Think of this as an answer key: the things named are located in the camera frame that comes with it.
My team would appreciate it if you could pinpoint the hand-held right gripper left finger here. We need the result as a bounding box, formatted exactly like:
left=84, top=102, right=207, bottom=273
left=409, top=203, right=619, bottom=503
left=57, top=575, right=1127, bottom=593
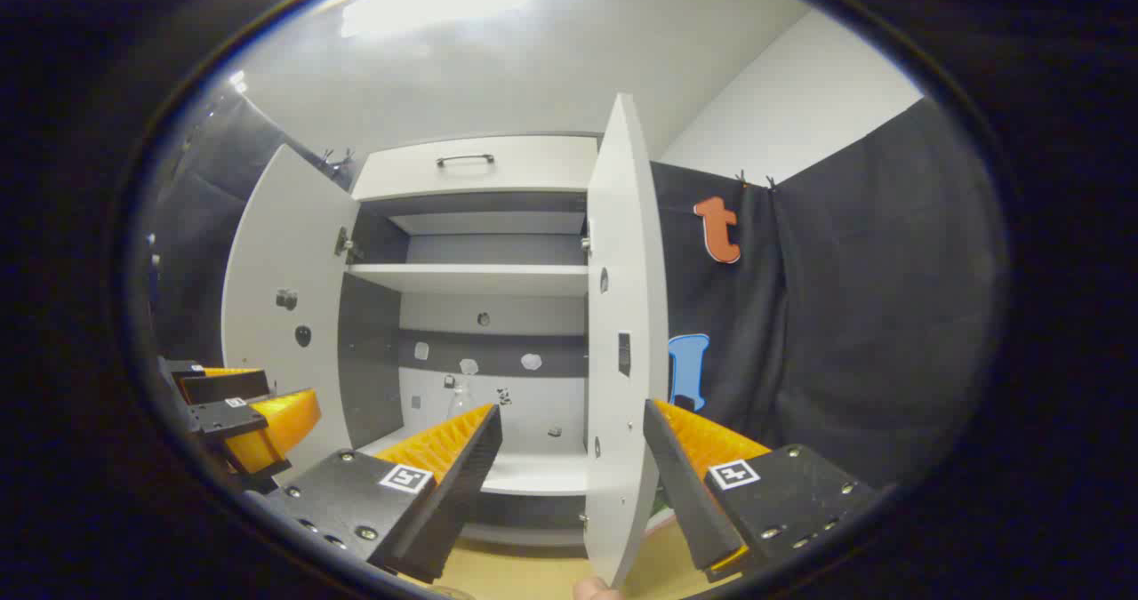
left=265, top=403, right=504, bottom=585

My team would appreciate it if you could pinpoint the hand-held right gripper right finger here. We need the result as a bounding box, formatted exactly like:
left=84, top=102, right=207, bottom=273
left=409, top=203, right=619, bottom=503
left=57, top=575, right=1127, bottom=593
left=642, top=397, right=878, bottom=583

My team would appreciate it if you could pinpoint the white door with camera sticker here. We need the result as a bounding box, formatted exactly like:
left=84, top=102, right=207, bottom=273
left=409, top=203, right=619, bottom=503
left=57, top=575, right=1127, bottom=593
left=220, top=144, right=363, bottom=487

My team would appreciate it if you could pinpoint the white door with cat sticker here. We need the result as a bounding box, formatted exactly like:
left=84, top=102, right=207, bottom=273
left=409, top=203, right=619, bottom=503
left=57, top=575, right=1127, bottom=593
left=582, top=93, right=669, bottom=588

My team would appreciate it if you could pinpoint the white cabinet shelf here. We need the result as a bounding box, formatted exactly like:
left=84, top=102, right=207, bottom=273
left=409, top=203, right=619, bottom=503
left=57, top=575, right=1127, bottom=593
left=346, top=263, right=589, bottom=298
left=356, top=424, right=589, bottom=497

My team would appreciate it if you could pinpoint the white and grey cabinet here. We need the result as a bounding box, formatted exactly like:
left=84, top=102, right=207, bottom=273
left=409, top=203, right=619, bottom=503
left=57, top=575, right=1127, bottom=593
left=338, top=133, right=601, bottom=548

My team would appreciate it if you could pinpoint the white cabinet drawer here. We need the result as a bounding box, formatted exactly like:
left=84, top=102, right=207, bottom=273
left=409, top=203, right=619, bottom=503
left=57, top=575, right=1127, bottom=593
left=353, top=135, right=599, bottom=202

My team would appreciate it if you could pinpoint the black backdrop cloth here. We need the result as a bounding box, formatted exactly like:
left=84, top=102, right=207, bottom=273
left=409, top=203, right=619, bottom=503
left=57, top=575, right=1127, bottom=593
left=147, top=80, right=1010, bottom=494

